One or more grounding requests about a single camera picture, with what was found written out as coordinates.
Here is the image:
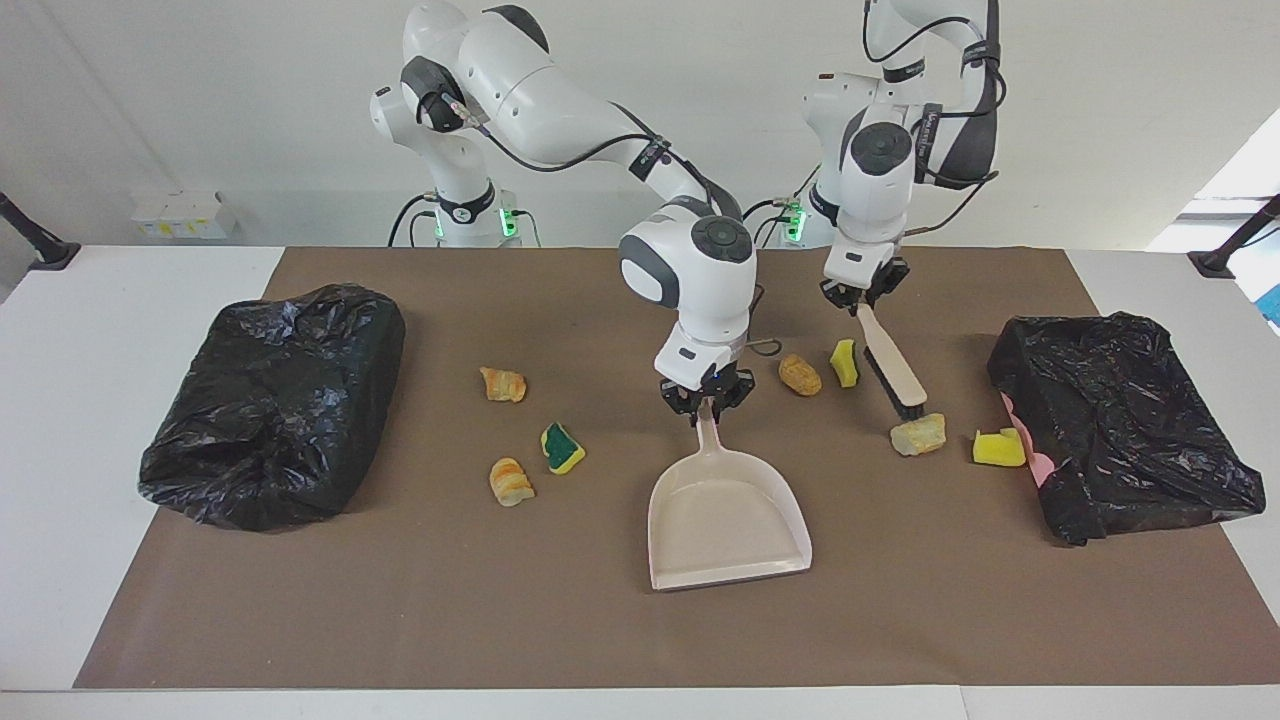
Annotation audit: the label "golden croissant piece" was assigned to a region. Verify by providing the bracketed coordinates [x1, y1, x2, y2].
[488, 457, 535, 508]
[479, 366, 528, 404]

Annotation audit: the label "green topped yellow sponge piece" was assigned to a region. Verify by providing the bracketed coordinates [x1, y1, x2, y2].
[540, 421, 587, 476]

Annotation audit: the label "brown bread roll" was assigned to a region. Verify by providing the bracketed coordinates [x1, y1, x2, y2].
[777, 353, 823, 397]

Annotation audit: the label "black left arm base cable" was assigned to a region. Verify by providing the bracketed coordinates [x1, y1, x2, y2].
[725, 160, 801, 248]

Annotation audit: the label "black right arm base cable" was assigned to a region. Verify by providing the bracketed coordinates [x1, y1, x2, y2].
[388, 193, 441, 248]

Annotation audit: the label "black arm base cable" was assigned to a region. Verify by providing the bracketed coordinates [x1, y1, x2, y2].
[725, 160, 801, 248]
[388, 193, 441, 248]

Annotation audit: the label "black bag on pink bin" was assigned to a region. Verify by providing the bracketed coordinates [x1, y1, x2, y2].
[987, 311, 1267, 547]

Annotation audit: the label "large black bag lined bin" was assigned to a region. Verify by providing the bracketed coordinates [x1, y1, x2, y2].
[138, 283, 407, 533]

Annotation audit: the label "pink bin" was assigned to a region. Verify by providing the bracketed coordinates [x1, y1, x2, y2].
[1000, 390, 1057, 483]

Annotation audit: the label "brown table mat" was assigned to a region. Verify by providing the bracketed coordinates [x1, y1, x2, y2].
[75, 247, 1280, 689]

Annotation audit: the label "beige plastic dustpan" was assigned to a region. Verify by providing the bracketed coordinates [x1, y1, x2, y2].
[647, 398, 813, 593]

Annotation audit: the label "beige hand brush black bristles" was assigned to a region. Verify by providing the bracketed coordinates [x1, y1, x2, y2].
[855, 303, 931, 421]

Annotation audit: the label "plain yellow sponge piece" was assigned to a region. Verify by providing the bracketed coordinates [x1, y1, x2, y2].
[972, 427, 1028, 468]

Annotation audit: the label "pale bread chunk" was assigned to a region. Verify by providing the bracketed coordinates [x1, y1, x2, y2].
[889, 412, 947, 458]

